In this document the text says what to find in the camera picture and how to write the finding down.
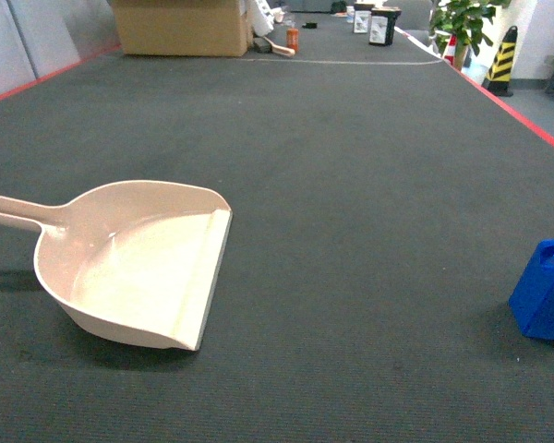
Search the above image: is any black labelled container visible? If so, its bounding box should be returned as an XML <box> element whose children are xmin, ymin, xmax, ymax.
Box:
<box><xmin>353</xmin><ymin>2</ymin><xmax>375</xmax><ymax>34</ymax></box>
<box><xmin>368</xmin><ymin>7</ymin><xmax>402</xmax><ymax>46</ymax></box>

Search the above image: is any potted green plant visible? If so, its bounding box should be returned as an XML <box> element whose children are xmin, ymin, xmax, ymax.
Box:
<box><xmin>430</xmin><ymin>0</ymin><xmax>511</xmax><ymax>71</ymax></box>

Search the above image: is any orange spray can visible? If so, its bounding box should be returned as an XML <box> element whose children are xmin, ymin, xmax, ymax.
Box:
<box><xmin>286</xmin><ymin>28</ymin><xmax>299</xmax><ymax>53</ymax></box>

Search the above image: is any blue 3D-printed part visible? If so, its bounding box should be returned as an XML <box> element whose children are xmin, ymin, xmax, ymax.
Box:
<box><xmin>509</xmin><ymin>239</ymin><xmax>554</xmax><ymax>341</ymax></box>

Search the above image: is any beige plastic dustpan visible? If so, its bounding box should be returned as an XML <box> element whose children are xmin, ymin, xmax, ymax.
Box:
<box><xmin>0</xmin><ymin>180</ymin><xmax>233</xmax><ymax>352</ymax></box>

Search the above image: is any wooden-handled brush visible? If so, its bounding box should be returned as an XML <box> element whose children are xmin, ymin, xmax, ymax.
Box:
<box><xmin>253</xmin><ymin>36</ymin><xmax>296</xmax><ymax>57</ymax></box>

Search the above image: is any yellow black traffic cone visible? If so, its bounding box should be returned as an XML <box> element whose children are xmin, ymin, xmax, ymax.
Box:
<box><xmin>482</xmin><ymin>26</ymin><xmax>518</xmax><ymax>97</ymax></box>

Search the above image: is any red white traffic cone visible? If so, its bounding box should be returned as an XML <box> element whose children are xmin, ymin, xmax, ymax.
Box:
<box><xmin>442</xmin><ymin>34</ymin><xmax>457</xmax><ymax>66</ymax></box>

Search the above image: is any large cardboard box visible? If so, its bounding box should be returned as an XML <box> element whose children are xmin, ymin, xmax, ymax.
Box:
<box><xmin>112</xmin><ymin>0</ymin><xmax>252</xmax><ymax>57</ymax></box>

